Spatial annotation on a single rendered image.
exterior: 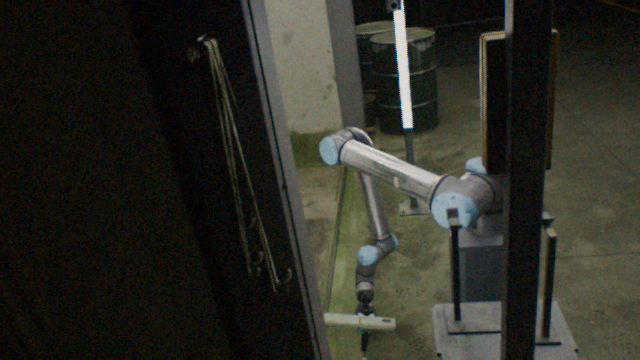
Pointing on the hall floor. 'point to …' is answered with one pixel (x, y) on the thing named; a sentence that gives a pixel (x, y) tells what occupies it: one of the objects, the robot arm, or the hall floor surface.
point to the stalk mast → (524, 169)
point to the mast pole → (410, 159)
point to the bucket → (369, 109)
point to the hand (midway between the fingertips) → (366, 328)
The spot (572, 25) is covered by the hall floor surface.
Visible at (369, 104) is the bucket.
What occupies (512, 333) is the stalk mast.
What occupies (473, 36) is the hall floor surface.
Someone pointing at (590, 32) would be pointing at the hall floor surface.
